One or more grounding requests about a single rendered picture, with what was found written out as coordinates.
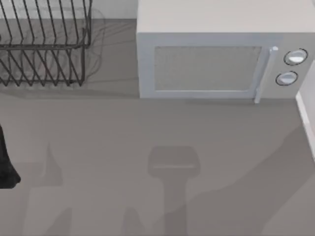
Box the large white microwave knob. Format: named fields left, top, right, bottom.
left=283, top=48, right=309, bottom=66

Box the small white microwave knob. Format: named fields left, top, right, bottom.
left=275, top=71, right=299, bottom=86

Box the pale microwave door handle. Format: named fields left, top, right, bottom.
left=253, top=46, right=279, bottom=104

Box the microwave oven door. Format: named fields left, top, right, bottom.
left=137, top=33, right=284, bottom=99

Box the black wire dish rack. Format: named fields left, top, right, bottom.
left=0, top=0, right=93, bottom=87

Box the pale microwave oven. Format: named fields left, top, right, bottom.
left=136, top=0, right=315, bottom=104

